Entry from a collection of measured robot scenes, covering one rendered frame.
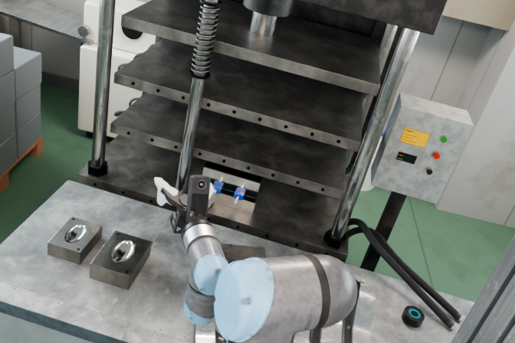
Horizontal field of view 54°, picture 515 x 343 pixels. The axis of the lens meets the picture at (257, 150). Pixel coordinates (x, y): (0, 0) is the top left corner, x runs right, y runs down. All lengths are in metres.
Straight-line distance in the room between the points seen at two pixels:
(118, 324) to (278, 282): 1.12
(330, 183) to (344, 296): 1.49
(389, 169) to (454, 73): 2.44
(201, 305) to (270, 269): 0.41
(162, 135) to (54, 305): 0.89
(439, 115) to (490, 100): 2.01
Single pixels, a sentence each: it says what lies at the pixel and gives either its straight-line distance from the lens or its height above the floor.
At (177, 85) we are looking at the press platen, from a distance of 2.24.
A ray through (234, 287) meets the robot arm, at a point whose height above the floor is 1.66.
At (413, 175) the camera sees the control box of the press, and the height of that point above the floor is 1.18.
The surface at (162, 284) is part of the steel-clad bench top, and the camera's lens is 1.94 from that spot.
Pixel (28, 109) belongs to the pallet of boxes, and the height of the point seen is 0.43.
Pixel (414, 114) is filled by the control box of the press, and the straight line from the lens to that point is 2.15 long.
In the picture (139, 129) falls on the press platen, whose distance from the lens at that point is 2.37.
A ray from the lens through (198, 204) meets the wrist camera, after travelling 1.17.
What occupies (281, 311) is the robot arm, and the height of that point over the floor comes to 1.65.
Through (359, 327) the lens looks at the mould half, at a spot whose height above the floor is 0.89.
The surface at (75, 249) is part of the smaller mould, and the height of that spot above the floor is 0.86.
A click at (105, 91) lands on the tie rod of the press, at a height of 1.22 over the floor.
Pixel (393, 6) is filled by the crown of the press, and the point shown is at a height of 1.87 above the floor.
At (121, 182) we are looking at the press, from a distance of 2.44.
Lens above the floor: 2.19
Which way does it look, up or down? 29 degrees down
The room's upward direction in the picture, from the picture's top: 14 degrees clockwise
